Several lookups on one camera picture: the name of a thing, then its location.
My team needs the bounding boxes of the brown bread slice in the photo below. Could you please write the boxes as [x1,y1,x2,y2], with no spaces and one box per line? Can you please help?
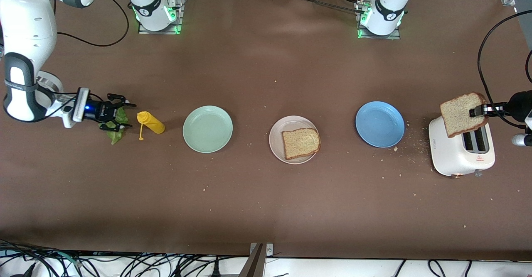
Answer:
[440,92,489,139]
[282,128,321,160]

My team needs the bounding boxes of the blue plate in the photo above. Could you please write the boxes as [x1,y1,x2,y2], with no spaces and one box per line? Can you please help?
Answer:
[355,101,405,148]

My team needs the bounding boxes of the silver mounting bracket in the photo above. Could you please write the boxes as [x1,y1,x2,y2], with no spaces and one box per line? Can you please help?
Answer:
[250,243,274,257]

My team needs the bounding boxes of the mint green plate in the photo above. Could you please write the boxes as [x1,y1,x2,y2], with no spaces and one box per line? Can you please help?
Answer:
[182,105,234,154]

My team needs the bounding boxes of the white toaster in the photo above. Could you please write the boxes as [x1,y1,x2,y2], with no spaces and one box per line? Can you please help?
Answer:
[429,115,496,178]

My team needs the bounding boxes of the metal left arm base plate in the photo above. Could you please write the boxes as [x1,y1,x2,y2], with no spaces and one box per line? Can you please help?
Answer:
[355,0,401,40]

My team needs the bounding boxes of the black base power cable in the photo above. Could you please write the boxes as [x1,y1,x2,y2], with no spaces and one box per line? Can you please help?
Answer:
[291,0,366,14]

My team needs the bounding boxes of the yellow mustard squeeze bottle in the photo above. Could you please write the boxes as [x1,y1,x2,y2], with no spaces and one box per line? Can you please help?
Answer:
[137,111,166,141]

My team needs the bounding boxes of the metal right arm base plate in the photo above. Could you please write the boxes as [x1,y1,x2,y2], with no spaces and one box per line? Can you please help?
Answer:
[137,0,186,35]

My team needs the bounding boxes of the tangled black floor cables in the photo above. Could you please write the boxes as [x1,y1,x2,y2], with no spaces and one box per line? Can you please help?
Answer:
[0,239,250,277]

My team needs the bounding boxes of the grey metal strut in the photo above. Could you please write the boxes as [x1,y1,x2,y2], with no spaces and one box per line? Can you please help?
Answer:
[239,244,265,277]

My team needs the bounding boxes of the beige plate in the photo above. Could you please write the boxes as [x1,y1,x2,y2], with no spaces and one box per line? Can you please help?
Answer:
[268,115,320,165]

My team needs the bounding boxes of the brown table cover sheet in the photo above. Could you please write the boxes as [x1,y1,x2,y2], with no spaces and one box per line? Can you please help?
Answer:
[0,0,532,262]

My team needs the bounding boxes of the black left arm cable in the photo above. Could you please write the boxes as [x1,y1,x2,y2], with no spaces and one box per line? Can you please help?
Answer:
[477,10,532,129]

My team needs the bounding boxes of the green lettuce leaf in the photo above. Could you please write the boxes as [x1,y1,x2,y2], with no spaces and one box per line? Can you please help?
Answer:
[103,106,131,145]

